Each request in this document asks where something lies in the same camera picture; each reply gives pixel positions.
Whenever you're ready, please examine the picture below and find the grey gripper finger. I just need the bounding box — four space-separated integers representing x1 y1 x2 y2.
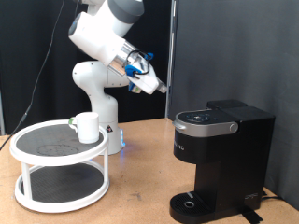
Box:
155 78 169 94

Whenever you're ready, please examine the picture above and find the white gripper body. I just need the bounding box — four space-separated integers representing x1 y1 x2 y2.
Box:
125 56 160 96

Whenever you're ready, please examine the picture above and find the white mug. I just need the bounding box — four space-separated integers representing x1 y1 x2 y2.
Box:
68 112 101 145

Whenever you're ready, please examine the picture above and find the black Keurig coffee machine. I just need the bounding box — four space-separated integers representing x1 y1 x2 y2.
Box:
169 99 277 224

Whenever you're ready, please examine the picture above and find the white two-tier turntable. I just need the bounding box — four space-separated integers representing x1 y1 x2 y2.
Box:
9 119 110 214

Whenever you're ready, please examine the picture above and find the grey metal pole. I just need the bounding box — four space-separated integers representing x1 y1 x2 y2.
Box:
164 0 178 119

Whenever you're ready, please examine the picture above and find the black tape strip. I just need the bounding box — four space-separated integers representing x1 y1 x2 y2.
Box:
240 208 264 224

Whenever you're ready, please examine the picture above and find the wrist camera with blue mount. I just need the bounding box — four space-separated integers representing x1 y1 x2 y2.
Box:
127 81 143 94

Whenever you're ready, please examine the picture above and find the black camera cable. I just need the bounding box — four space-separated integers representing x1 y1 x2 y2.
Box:
0 0 153 151

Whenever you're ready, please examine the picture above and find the grey metal post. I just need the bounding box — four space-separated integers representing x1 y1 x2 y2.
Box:
0 90 7 135

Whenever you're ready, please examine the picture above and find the black power cord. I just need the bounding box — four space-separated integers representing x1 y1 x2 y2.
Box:
261 190 283 202

